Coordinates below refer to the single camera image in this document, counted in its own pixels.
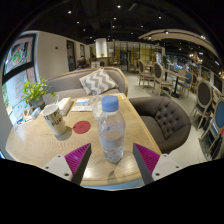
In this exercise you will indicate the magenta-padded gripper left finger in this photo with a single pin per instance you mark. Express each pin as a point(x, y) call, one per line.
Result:
point(76, 160)

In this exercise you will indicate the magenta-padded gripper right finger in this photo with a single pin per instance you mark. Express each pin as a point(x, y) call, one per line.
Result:
point(148, 160)

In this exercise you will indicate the clear blue-capped water bottle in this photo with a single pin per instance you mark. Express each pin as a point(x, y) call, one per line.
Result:
point(111, 133)

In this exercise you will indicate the flat round red coaster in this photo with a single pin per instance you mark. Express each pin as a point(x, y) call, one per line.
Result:
point(81, 127)

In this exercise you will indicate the dark grey tufted armchair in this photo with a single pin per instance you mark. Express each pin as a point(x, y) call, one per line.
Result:
point(166, 121)

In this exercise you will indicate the printed brochure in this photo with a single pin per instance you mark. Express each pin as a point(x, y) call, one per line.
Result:
point(80, 108)

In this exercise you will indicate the clear plastic cup with straw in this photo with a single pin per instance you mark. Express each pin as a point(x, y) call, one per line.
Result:
point(95, 110)

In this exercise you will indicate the thick white book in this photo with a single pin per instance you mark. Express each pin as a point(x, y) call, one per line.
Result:
point(65, 105)

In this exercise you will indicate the blue white booklet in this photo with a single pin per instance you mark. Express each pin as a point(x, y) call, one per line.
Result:
point(82, 102)

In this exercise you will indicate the light blue tissue pack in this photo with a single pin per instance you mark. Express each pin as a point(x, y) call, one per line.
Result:
point(35, 113)

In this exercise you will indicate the yellow card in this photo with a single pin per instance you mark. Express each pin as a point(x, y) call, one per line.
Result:
point(120, 96)

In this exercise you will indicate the grey curved sofa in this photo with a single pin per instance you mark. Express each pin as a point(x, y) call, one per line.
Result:
point(65, 85)

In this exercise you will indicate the green potted plant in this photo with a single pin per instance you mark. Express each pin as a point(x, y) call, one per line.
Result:
point(35, 91)

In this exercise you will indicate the grey white chevron cushion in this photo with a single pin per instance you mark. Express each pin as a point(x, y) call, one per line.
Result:
point(99, 81)

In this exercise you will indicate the group of oval-back chairs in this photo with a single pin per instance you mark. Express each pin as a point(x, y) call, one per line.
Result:
point(160, 78)

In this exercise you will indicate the person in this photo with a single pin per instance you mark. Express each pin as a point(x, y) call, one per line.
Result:
point(82, 62)

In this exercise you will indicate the large decorated window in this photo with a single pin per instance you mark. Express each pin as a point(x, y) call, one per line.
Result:
point(18, 66)

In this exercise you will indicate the group of ceiling spotlights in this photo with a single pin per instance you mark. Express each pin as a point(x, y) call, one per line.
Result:
point(118, 6)

